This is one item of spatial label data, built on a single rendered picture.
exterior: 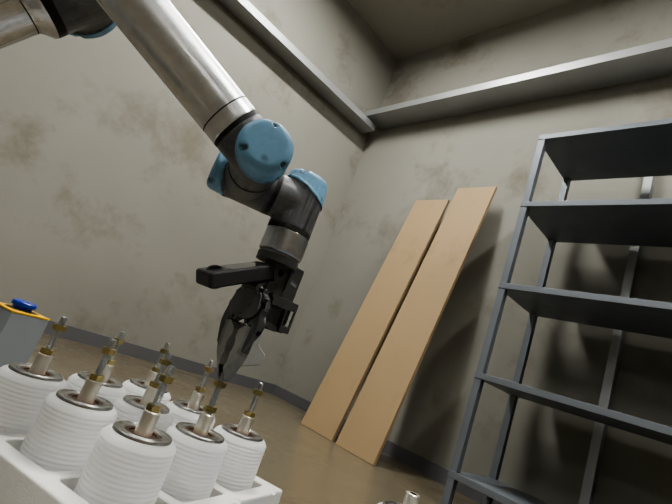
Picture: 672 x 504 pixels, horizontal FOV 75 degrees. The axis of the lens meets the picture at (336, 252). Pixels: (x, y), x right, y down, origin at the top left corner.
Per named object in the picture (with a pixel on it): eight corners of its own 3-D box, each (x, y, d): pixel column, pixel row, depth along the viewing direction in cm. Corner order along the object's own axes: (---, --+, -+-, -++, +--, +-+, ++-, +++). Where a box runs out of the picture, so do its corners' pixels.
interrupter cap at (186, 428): (197, 445, 61) (199, 440, 62) (164, 424, 66) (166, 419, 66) (232, 446, 67) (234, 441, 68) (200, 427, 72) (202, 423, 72)
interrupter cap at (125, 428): (117, 442, 51) (119, 435, 51) (106, 421, 57) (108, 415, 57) (177, 452, 55) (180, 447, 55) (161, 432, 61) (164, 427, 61)
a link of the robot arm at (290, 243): (287, 226, 70) (256, 223, 76) (277, 252, 69) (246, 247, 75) (317, 245, 75) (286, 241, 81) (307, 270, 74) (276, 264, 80)
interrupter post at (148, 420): (134, 438, 55) (145, 411, 55) (130, 431, 57) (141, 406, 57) (152, 441, 56) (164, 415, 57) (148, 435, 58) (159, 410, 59)
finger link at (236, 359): (258, 391, 69) (278, 335, 72) (229, 384, 65) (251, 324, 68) (246, 386, 71) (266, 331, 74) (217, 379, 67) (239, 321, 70)
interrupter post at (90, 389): (81, 405, 60) (92, 381, 61) (71, 399, 61) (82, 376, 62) (96, 406, 62) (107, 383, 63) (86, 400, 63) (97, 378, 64)
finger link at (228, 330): (242, 384, 72) (265, 331, 74) (214, 377, 68) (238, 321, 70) (232, 378, 74) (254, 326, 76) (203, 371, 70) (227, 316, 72)
